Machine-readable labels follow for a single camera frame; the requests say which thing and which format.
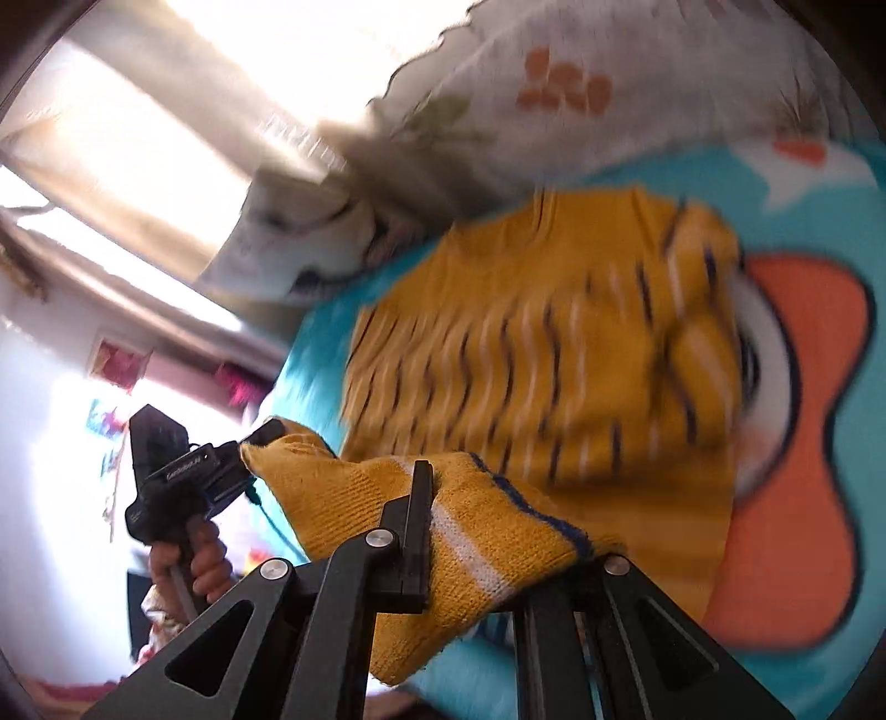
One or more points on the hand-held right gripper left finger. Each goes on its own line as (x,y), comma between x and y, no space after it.
(418,533)

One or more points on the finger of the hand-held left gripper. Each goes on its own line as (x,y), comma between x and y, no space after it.
(266,433)

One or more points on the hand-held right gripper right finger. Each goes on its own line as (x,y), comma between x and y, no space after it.
(554,623)

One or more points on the yellow striped knit sweater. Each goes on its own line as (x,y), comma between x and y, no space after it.
(540,388)

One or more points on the person's left hand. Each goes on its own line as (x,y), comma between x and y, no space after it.
(201,561)

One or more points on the beige curtain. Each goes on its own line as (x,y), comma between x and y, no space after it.
(138,173)

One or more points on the turquoise cartoon printed blanket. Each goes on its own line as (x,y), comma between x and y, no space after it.
(796,429)

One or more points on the white floral pillow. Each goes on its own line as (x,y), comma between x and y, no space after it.
(526,104)

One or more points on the colourful wall sticker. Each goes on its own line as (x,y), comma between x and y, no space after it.
(104,419)

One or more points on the pink wall picture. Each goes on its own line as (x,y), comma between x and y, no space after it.
(118,360)

